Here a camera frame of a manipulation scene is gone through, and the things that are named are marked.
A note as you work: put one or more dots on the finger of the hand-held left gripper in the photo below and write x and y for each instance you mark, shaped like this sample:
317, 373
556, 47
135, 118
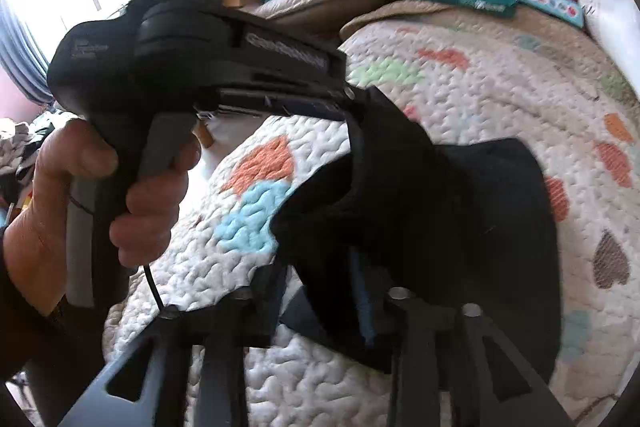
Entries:
300, 107

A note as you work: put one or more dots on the person's left forearm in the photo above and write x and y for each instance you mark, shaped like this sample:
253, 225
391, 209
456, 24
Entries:
30, 347

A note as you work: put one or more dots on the person's left hand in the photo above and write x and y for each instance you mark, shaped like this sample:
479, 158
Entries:
40, 237

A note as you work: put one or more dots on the quilted patterned blanket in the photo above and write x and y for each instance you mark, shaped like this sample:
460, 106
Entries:
475, 82

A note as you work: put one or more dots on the teal box with shapes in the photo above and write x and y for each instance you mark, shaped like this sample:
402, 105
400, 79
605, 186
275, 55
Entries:
550, 4

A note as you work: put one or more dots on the patterned cloth pile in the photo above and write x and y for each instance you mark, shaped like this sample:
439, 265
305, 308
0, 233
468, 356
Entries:
15, 142

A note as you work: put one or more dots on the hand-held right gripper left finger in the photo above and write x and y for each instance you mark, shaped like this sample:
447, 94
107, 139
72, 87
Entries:
220, 357

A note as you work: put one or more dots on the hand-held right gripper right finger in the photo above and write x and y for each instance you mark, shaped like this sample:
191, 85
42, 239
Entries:
362, 307

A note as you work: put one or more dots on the blue curtain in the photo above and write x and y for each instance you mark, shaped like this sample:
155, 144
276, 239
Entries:
25, 52

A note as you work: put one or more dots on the black pants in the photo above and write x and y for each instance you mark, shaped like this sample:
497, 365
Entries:
450, 217

